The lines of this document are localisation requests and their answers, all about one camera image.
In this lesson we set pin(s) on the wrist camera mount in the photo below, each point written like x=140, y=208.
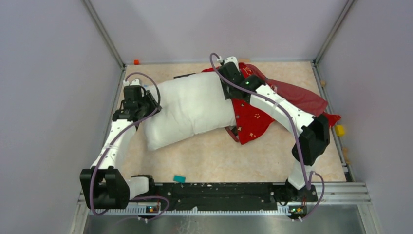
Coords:
x=231, y=59
x=136, y=82

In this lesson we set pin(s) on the white pillow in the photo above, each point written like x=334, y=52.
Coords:
x=190, y=105

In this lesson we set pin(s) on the aluminium front rail frame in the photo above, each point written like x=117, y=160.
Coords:
x=342, y=208

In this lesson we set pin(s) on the yellow small block right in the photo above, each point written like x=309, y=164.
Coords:
x=340, y=131

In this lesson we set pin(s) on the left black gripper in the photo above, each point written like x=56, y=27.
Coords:
x=148, y=96

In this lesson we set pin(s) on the wooden peg right side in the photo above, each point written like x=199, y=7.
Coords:
x=323, y=83

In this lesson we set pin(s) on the wooden peg lower right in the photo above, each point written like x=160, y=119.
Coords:
x=345, y=155

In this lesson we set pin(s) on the teal small block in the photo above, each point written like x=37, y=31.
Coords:
x=179, y=179

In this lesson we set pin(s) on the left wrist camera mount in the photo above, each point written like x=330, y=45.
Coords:
x=136, y=82

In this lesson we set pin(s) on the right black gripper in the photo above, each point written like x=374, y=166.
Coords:
x=227, y=95

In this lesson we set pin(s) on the wooden peg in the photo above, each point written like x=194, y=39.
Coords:
x=345, y=155
x=244, y=60
x=323, y=83

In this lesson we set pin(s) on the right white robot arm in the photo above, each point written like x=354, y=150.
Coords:
x=258, y=101

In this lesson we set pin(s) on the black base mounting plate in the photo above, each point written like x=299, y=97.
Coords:
x=227, y=196

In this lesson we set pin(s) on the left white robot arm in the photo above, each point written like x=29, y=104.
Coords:
x=103, y=185

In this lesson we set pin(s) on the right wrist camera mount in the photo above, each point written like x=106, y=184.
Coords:
x=231, y=59

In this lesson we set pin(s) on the red patterned pillowcase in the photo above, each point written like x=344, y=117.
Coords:
x=251, y=123

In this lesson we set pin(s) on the wooden peg at back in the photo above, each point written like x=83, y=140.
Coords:
x=244, y=60

